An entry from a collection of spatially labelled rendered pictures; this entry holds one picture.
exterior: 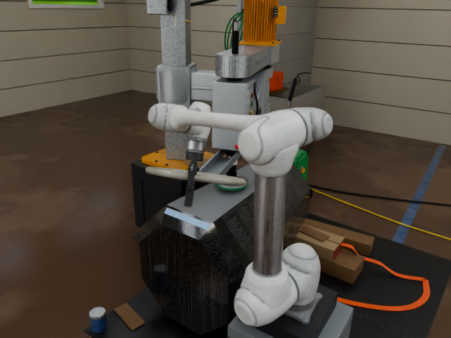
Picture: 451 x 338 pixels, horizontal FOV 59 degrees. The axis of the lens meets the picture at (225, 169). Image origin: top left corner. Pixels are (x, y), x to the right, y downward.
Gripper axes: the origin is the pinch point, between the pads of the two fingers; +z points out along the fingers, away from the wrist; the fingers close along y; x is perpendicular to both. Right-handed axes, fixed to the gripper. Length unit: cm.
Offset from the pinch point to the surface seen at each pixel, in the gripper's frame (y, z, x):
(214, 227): 52, 20, -12
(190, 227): 57, 22, 2
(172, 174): 0.1, -9.2, 8.3
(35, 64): 595, -160, 377
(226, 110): 66, -49, -10
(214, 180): 0.6, -9.2, -9.8
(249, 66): 57, -74, -20
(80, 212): 234, 52, 128
